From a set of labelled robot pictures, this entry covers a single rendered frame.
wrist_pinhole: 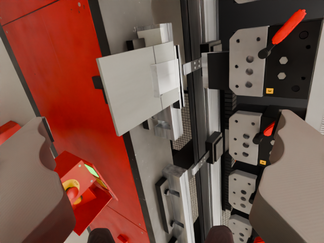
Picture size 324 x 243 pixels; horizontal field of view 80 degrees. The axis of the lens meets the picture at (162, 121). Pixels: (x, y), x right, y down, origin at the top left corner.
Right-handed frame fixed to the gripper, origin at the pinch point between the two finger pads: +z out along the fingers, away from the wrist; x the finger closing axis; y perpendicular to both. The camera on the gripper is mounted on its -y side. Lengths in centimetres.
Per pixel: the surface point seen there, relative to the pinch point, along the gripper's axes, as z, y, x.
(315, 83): 26.1, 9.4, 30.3
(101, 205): 34, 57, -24
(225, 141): 75, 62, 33
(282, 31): 27.6, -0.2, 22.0
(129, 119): 30.2, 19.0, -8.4
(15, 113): 88, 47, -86
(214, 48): 63, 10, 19
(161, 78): 42.2, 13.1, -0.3
